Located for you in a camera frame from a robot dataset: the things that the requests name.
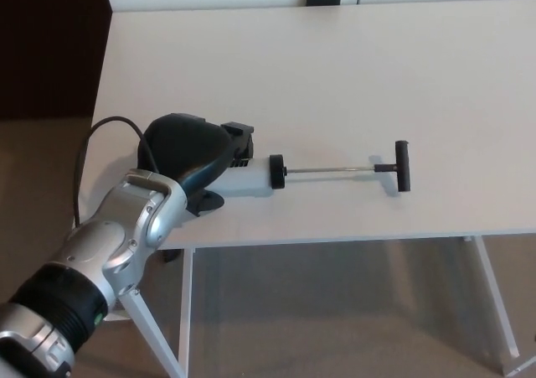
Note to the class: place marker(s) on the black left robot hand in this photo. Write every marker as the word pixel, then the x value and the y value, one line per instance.
pixel 184 147

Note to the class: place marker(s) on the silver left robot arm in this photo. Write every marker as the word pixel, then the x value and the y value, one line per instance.
pixel 100 248

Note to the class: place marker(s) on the small black object under desk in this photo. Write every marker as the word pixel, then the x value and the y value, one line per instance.
pixel 171 255

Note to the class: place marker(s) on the dark brown partition panel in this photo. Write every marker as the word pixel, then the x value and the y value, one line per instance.
pixel 46 42

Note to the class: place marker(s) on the white metal desk leg frame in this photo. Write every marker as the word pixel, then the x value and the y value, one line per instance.
pixel 491 269
pixel 155 336

